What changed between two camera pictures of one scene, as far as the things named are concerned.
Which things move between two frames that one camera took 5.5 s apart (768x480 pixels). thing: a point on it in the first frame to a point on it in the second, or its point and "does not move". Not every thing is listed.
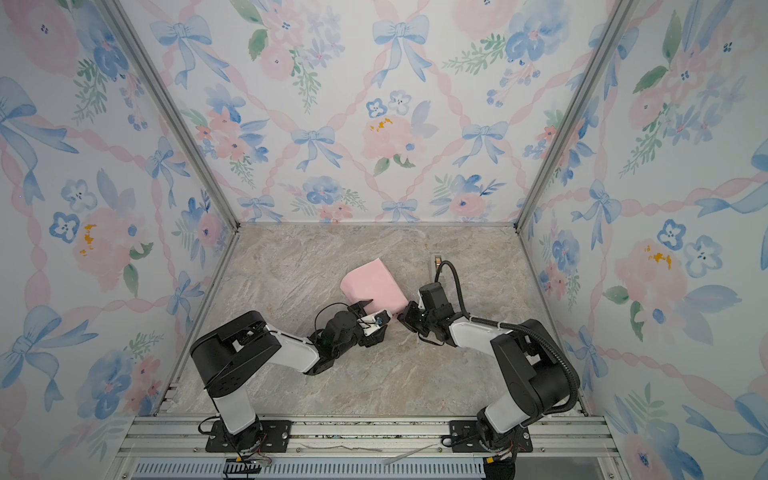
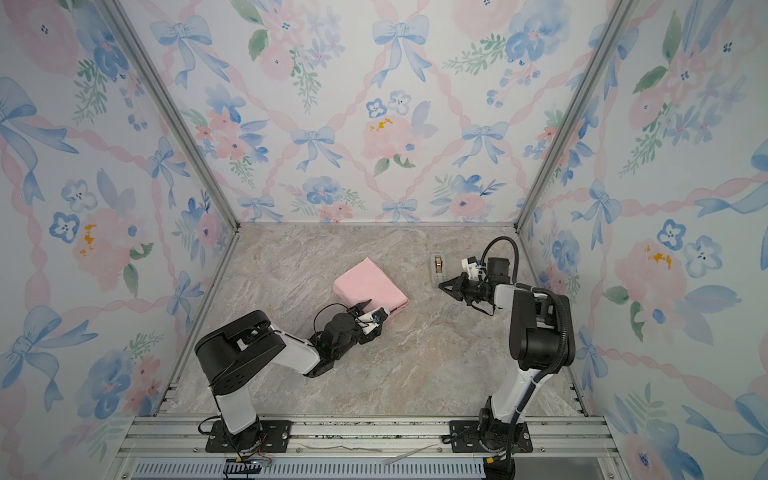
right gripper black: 406,317 to 459,292
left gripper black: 357,310 does not move
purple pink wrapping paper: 373,281 does not move
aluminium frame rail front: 366,437 does not move
